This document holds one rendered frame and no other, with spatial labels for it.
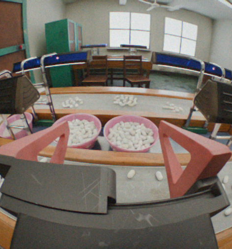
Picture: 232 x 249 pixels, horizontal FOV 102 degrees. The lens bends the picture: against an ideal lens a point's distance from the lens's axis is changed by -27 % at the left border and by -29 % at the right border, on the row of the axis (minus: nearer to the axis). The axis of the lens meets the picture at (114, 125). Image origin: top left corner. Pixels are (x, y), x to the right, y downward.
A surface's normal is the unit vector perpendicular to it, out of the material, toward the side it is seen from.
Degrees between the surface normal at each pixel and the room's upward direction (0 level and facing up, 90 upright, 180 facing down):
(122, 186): 0
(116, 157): 0
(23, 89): 90
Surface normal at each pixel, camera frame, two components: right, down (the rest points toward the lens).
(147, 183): 0.00, -0.81
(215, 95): -0.07, 0.07
